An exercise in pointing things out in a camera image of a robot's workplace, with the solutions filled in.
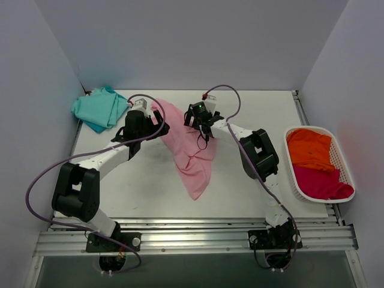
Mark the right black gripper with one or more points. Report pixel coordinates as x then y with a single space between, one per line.
195 119

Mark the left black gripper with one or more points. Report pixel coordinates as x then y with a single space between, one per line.
153 125

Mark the pink t shirt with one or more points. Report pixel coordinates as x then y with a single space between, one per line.
193 158

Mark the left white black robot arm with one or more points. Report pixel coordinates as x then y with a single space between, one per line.
77 191

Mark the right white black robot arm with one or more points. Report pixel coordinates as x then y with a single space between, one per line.
258 155

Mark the teal folded t shirt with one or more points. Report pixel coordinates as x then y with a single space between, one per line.
100 110

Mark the orange t shirt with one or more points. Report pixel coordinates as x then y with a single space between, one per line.
310 149

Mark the magenta t shirt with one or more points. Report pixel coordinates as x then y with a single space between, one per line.
322 185

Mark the white plastic basket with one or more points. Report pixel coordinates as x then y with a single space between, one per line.
337 159

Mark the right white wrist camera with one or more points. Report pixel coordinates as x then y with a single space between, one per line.
210 102

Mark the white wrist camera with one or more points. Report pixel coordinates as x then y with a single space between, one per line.
210 102
140 105

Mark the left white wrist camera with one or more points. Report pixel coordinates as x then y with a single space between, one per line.
140 105

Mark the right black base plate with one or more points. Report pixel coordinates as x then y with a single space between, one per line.
272 239

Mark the aluminium rail frame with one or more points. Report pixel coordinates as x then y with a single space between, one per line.
146 195

